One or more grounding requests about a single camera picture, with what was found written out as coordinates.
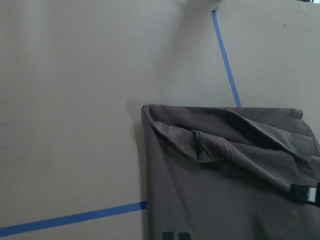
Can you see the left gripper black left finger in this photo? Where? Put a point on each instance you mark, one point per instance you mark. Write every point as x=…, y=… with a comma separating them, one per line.
x=170, y=235

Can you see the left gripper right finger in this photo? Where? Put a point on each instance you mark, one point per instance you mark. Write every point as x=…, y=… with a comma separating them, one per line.
x=305, y=194

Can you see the brown t-shirt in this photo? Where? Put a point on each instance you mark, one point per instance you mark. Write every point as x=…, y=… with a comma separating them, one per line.
x=225, y=173

